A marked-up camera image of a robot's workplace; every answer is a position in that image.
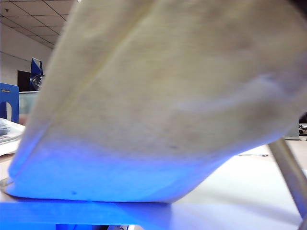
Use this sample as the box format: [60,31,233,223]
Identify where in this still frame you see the black background monitors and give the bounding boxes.
[17,70,33,92]

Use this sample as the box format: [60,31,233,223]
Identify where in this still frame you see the white paper sheets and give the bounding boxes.
[172,143,303,230]

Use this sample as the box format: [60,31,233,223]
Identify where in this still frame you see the frosted desk partition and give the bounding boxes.
[18,90,40,115]

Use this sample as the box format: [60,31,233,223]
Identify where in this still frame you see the blue crystal trophy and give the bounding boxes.
[30,57,46,91]

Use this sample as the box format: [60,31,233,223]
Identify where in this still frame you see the blue metal bookend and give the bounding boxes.
[0,83,20,124]

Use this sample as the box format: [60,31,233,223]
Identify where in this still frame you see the white plastic bag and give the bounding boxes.
[0,117,26,156]

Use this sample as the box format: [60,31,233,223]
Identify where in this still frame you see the beige canvas tote bag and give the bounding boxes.
[4,0,307,230]

